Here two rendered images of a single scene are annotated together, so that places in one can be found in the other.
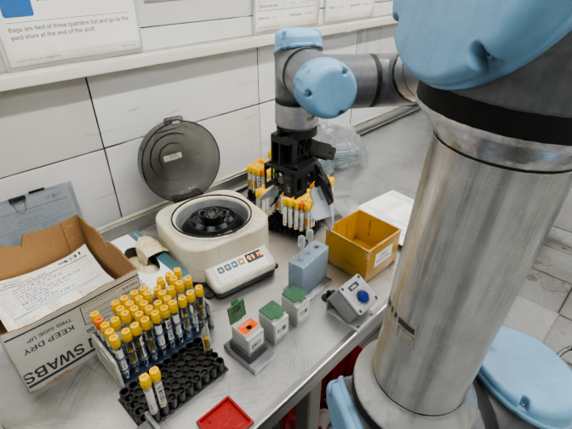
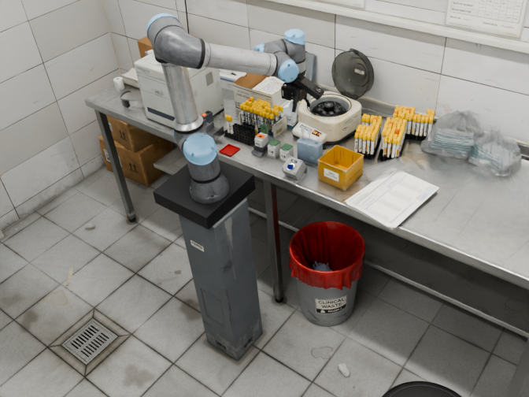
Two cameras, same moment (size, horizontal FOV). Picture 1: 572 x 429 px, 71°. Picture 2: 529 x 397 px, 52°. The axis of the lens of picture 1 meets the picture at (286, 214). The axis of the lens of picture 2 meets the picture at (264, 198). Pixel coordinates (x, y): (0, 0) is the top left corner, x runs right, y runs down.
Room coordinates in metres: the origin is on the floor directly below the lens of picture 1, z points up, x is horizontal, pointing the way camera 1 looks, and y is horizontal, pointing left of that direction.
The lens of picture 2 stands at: (0.39, -1.91, 2.25)
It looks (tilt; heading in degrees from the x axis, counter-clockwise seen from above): 40 degrees down; 86
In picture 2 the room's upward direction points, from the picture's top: 5 degrees counter-clockwise
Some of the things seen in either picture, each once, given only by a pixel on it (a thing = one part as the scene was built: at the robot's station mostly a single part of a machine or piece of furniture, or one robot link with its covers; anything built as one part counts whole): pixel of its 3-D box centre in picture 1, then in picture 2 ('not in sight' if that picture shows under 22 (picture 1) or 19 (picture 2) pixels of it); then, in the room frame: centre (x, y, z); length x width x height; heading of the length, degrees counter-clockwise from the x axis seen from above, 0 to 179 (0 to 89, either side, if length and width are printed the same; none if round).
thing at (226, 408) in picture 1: (225, 422); (229, 150); (0.38, 0.10, 0.88); 0.07 x 0.07 x 0.01; 46
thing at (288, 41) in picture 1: (298, 66); (294, 46); (0.67, -0.02, 1.38); 0.09 x 0.08 x 0.11; 15
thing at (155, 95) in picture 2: not in sight; (182, 87); (0.20, 0.47, 1.03); 0.31 x 0.27 x 0.30; 136
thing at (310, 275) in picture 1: (308, 271); (309, 151); (0.72, -0.05, 0.92); 0.10 x 0.07 x 0.10; 142
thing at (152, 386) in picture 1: (170, 364); (242, 126); (0.46, 0.20, 0.93); 0.17 x 0.09 x 0.11; 136
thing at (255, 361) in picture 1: (248, 347); (261, 146); (0.53, 0.07, 0.89); 0.09 x 0.05 x 0.04; 48
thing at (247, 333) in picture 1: (248, 337); (261, 142); (0.53, 0.07, 0.92); 0.05 x 0.04 x 0.06; 48
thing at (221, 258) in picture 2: not in sight; (224, 278); (0.29, -0.25, 0.44); 0.20 x 0.20 x 0.87; 46
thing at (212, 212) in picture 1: (213, 224); (328, 111); (0.85, 0.18, 0.97); 0.15 x 0.15 x 0.07
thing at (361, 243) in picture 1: (361, 244); (340, 167); (0.82, -0.19, 0.93); 0.13 x 0.13 x 0.10; 43
